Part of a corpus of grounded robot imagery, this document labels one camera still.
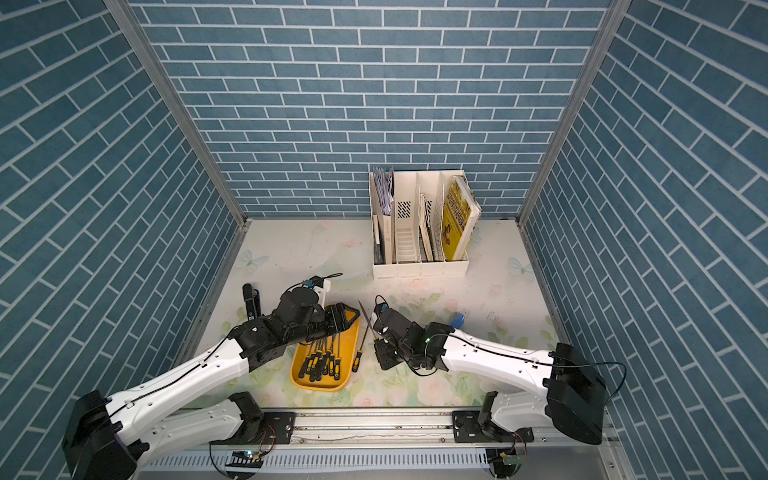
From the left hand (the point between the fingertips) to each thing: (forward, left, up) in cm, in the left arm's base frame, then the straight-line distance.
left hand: (362, 319), depth 75 cm
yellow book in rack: (+34, -29, +5) cm, 45 cm away
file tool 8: (-8, -3, +11) cm, 13 cm away
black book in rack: (+24, -3, -1) cm, 24 cm away
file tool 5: (-5, +8, -17) cm, 19 cm away
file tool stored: (-4, +16, -16) cm, 23 cm away
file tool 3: (-5, +10, -15) cm, 19 cm away
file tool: (-7, +13, -16) cm, 22 cm away
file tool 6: (-6, +13, -15) cm, 20 cm away
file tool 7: (-2, +2, -16) cm, 16 cm away
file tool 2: (-5, +13, -15) cm, 20 cm away
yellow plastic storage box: (-4, +19, -16) cm, 25 cm away
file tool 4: (-5, +9, -16) cm, 19 cm away
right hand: (-6, -5, -8) cm, 11 cm away
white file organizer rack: (+30, -16, +4) cm, 34 cm away
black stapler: (+13, +37, -14) cm, 41 cm away
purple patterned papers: (+38, -5, +14) cm, 41 cm away
